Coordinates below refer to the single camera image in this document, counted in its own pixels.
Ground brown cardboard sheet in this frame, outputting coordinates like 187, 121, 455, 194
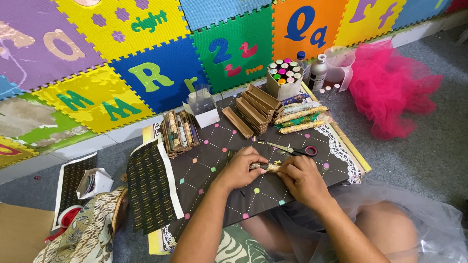
0, 202, 55, 263

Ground crumpled white paper bag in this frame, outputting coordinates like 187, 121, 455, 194
76, 168, 115, 200

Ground colourful foam puzzle mats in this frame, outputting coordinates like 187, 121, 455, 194
0, 0, 468, 169

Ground pink handled scissors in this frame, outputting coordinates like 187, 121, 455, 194
266, 142, 318, 158

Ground gold batik tube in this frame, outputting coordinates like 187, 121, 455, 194
249, 162, 283, 173

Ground person's left hand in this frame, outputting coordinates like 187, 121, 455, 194
216, 146, 270, 193

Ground white box of coloured-cap bottles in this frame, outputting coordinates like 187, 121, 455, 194
266, 58, 304, 102

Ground green batik wrapped roll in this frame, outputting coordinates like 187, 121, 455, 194
275, 113, 322, 129

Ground single brown box lid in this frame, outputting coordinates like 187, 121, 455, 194
222, 107, 254, 140

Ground batik patterned cloth bag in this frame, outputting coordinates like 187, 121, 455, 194
33, 186, 130, 263

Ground small white box with plastic sleeves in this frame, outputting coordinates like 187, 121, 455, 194
182, 85, 221, 129

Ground pink tulle fabric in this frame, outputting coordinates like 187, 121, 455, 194
347, 39, 443, 140

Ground black dotted work board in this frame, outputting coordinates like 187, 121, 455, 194
161, 85, 352, 242

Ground large black gold sticker sheet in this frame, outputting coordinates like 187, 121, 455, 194
126, 134, 185, 235

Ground silver bottle with black label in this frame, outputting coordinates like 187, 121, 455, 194
308, 54, 328, 93

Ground person's right leg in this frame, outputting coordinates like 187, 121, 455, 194
352, 200, 419, 263

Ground person's green patterned shorts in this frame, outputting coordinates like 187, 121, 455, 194
215, 224, 275, 263

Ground blue batik wrapped roll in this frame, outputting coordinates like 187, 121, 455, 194
281, 94, 311, 106

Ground white batik wrapped roll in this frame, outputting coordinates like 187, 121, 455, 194
283, 102, 322, 114

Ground small black gold sticker sheet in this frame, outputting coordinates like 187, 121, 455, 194
51, 152, 98, 231

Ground open boxes with batik tubes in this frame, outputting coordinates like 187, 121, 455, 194
160, 110, 201, 159

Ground person's right hand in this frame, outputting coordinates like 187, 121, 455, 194
277, 155, 332, 211

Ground stack of brown cardboard boxes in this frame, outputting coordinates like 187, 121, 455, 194
235, 84, 285, 135

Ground clear plastic measuring jug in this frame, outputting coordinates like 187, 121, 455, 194
324, 46, 356, 92

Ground gold batik wrapped roll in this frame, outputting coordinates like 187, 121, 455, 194
274, 106, 329, 125
279, 120, 327, 135

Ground red tape dispenser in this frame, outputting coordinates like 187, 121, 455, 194
45, 205, 84, 243

